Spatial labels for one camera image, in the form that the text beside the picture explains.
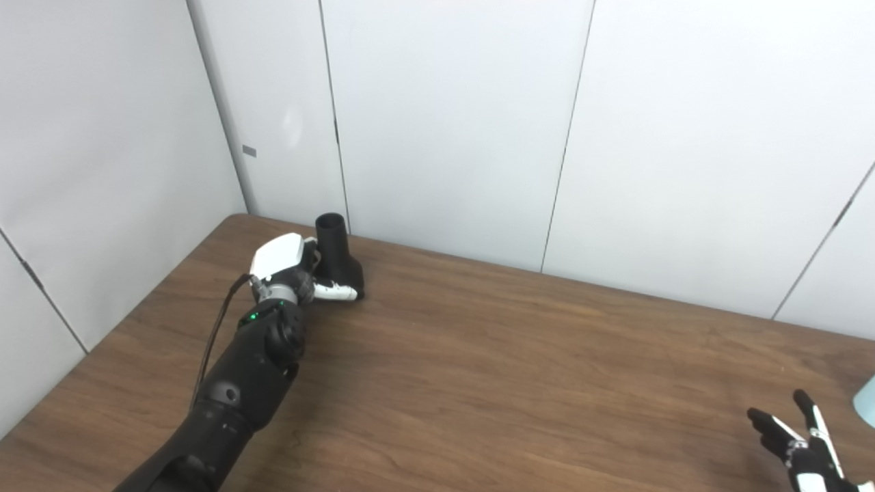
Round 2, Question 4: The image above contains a black funnel-shaped nozzle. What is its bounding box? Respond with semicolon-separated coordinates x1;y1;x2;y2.
314;213;365;301

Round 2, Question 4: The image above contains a white and black right hand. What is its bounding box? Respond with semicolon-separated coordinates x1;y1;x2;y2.
746;389;875;492

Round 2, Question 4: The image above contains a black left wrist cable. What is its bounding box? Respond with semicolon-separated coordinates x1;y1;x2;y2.
190;273;255;411

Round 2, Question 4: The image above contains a light blue cylinder cup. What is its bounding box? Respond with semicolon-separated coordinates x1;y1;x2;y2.
853;374;875;430

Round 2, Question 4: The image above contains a white and black left hand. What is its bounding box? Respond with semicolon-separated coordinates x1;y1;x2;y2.
248;232;359;306

